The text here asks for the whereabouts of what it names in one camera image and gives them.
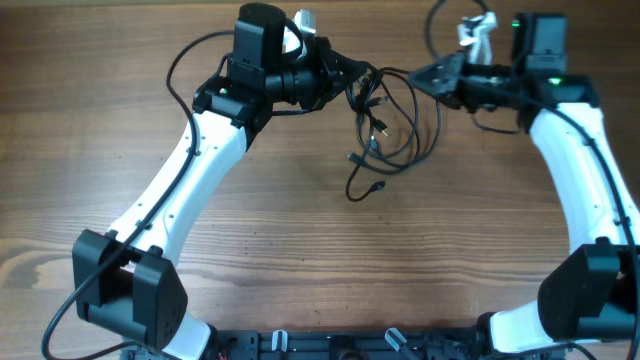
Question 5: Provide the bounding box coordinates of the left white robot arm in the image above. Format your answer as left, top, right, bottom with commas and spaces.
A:
70, 3, 368, 359

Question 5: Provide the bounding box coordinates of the black cable bundle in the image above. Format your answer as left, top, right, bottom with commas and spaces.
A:
345, 65, 443, 176

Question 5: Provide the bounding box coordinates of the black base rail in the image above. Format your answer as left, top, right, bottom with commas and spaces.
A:
119, 327, 566, 360

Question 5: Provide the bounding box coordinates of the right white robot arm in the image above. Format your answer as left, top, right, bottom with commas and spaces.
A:
409, 13, 639, 358

